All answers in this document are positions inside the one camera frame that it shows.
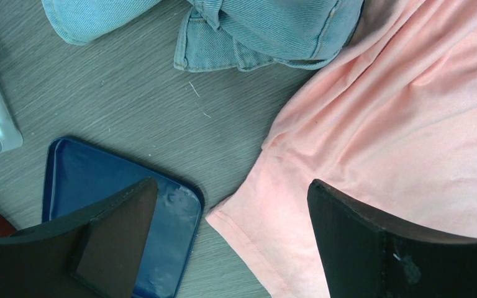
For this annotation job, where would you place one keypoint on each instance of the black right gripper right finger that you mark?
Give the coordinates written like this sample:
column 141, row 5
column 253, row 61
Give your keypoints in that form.
column 367, row 252

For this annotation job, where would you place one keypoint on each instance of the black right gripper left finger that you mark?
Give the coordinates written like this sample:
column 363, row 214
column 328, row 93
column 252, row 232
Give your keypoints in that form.
column 95, row 251

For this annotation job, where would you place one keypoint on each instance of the blue tin lid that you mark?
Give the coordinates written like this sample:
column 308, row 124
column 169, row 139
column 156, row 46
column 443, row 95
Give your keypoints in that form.
column 78, row 174

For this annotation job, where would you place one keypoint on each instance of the light blue denim cloth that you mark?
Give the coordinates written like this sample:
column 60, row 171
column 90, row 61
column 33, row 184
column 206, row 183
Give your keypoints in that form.
column 218, row 35

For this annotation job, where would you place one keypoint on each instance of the pink cloth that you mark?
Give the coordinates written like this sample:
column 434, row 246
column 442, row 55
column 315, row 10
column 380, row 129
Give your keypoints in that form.
column 392, row 122

